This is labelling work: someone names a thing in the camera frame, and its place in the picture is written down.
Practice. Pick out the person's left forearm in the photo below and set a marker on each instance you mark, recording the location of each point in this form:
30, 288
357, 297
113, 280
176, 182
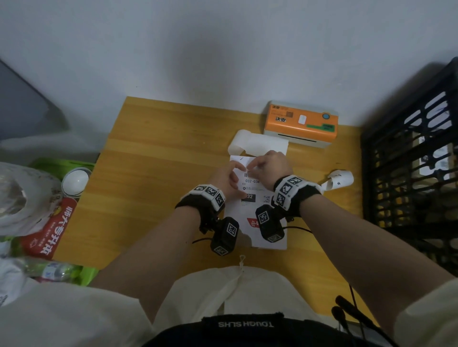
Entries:
154, 257

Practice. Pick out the red and white packaging bag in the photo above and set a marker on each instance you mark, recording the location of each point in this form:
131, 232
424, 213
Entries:
48, 228

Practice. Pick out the wristband with marker tags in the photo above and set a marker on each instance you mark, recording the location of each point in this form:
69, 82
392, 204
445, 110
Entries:
291, 191
207, 196

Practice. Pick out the black plastic crate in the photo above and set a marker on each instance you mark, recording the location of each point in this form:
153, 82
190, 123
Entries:
400, 171

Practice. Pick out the left wristband with marker tags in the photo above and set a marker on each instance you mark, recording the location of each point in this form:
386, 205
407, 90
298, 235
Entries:
207, 196

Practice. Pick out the white mailer package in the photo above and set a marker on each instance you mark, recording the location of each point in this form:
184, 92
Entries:
266, 241

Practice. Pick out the right wristband with marker tags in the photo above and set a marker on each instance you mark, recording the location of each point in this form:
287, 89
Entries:
291, 191

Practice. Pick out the white label paper strip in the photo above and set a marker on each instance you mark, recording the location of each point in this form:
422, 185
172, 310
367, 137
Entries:
259, 143

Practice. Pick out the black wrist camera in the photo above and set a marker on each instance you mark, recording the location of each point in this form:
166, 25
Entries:
224, 236
269, 222

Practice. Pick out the dark grey panel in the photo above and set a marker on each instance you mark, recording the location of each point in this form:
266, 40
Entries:
21, 107

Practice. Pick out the person's left hand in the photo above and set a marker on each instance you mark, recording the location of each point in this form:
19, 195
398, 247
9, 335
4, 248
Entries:
223, 180

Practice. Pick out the person's left thumb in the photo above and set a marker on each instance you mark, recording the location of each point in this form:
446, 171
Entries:
240, 193

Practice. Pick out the clear plastic bottle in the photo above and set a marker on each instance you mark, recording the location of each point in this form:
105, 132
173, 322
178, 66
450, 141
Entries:
53, 271

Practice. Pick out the green plastic basket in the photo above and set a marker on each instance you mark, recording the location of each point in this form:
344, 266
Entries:
57, 165

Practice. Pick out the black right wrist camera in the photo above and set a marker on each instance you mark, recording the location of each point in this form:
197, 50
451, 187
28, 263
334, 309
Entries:
269, 222

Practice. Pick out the orange and white label printer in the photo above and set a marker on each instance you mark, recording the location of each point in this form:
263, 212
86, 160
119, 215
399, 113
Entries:
302, 123

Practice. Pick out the white printed shipping label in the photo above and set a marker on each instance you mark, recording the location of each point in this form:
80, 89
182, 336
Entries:
252, 180

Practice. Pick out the curled white backing paper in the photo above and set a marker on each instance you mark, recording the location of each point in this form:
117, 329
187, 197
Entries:
339, 180

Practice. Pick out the person's cream shirt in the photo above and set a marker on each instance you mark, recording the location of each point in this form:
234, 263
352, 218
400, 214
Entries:
229, 289

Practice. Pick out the person's right forearm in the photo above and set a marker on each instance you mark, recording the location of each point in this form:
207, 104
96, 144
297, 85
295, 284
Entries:
357, 250

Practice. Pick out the person's black waistband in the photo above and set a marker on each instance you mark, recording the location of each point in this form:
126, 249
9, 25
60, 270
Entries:
250, 330

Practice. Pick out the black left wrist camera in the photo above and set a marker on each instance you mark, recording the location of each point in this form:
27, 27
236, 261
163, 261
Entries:
224, 236

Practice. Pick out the white box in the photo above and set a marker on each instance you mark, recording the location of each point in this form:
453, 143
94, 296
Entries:
438, 157

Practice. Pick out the person's right hand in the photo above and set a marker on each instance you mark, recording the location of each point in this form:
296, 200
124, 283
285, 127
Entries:
273, 168

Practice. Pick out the clear plastic bag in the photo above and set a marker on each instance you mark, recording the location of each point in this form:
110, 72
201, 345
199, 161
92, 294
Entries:
25, 200

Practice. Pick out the person's right fingers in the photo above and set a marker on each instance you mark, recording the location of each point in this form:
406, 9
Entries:
254, 163

